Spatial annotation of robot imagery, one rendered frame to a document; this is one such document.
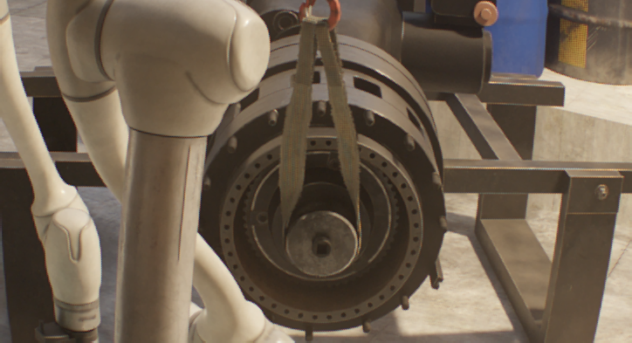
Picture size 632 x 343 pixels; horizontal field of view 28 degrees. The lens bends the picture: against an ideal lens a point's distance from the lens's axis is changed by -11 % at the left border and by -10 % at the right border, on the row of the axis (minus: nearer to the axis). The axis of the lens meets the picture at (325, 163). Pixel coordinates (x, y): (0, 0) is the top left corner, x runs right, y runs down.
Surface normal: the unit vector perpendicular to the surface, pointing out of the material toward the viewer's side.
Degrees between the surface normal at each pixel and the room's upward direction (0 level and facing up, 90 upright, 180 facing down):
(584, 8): 90
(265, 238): 90
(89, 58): 115
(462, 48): 68
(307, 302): 6
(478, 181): 90
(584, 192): 90
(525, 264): 0
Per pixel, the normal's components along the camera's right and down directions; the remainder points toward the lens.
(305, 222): 0.01, 0.33
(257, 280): 0.75, -0.63
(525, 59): 0.55, 0.30
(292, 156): -0.44, 0.33
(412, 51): 0.03, 0.10
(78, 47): -0.56, 0.45
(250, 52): 0.90, 0.09
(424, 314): 0.06, -0.94
